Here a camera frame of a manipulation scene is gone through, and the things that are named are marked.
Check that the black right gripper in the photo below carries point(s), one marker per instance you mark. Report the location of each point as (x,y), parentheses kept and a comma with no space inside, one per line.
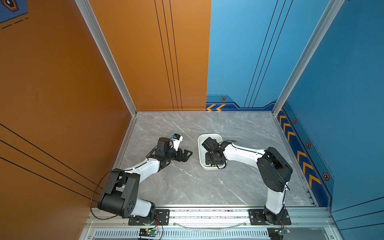
(208,162)

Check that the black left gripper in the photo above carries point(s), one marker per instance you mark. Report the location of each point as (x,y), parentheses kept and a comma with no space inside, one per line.
(184,158)

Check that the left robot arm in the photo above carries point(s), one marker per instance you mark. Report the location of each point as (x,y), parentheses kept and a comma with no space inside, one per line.
(120,194)

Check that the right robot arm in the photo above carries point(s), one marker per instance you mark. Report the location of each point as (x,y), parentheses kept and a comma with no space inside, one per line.
(274,169)

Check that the white plastic bin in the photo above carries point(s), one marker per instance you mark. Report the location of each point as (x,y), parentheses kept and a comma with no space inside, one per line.
(203,151)

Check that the left green circuit board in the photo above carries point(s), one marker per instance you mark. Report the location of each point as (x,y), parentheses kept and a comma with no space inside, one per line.
(148,234)

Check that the right circuit board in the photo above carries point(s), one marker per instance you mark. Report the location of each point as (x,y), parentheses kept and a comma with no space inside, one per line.
(278,233)

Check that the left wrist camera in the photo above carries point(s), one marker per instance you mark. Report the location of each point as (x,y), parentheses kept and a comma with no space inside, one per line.
(176,140)

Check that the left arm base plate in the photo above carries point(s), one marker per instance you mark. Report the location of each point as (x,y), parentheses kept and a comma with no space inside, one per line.
(158,216)

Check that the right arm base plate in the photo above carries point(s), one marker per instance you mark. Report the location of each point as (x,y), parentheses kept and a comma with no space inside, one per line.
(260,217)

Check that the aluminium front rail frame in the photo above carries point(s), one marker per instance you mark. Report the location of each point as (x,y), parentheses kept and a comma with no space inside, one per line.
(215,223)

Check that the left aluminium corner post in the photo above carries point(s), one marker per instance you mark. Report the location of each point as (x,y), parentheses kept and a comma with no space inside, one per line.
(101,42)

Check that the aluminium corner post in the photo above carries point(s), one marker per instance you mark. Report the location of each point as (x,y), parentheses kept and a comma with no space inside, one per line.
(318,34)
(101,42)

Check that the right aluminium corner post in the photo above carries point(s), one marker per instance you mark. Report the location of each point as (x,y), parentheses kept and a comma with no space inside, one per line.
(318,34)

